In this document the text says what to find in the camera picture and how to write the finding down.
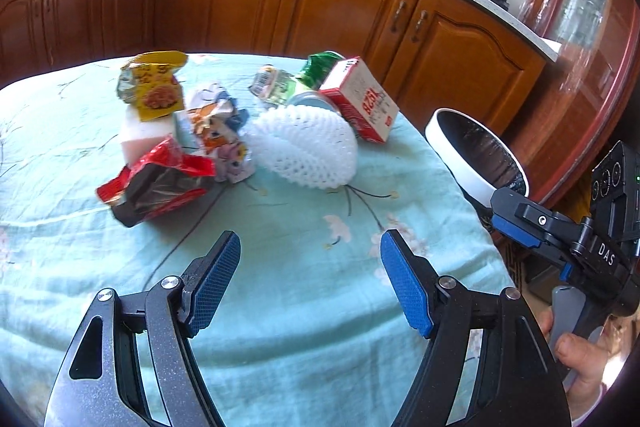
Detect white bin with black bag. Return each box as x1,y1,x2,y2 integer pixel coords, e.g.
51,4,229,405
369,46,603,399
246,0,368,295
425,108,530,208

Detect green snack packet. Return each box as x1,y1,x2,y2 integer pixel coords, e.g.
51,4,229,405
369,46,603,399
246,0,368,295
299,51,346,90

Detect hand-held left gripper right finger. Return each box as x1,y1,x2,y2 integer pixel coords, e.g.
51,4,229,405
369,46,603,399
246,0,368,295
380,229,572,427

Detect white round tin lid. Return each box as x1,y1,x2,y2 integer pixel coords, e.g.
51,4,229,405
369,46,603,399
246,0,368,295
287,91,341,112

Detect crushed clear plastic bottle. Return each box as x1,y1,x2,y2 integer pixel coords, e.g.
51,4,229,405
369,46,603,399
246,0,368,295
249,64,301,108

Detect yellow snack packet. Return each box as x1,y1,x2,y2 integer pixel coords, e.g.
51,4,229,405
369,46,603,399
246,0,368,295
117,51,190,122

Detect white foam fruit net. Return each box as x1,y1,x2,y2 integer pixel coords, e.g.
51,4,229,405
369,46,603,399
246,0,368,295
249,104,359,192

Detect red and white carton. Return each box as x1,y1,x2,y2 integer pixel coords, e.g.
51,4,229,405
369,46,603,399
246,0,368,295
318,56,401,144

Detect brown wooden base cabinets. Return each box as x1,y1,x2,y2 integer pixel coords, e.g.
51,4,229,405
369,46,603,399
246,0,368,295
0,0,548,148

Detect white foam block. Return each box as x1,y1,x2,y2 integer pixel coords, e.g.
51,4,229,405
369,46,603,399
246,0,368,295
121,104,201,168

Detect red snack packet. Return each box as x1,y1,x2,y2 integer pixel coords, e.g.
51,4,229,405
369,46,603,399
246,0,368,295
96,136,217,228

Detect teal floral tablecloth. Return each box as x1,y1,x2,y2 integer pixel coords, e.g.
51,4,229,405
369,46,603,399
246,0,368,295
0,53,516,427

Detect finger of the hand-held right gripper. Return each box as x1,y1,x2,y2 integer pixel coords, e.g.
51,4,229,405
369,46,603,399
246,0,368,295
489,186,583,258

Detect cartoon print wrapper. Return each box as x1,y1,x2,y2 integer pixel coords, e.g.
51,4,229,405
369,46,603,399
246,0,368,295
186,82,256,184

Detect red framed glass door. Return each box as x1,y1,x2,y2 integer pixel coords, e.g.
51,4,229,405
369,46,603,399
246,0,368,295
505,0,640,208

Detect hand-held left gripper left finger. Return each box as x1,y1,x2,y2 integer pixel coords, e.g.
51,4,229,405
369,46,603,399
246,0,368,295
44,231,242,427

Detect person's right hand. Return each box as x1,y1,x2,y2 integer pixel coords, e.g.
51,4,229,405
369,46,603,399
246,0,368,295
556,329,626,410

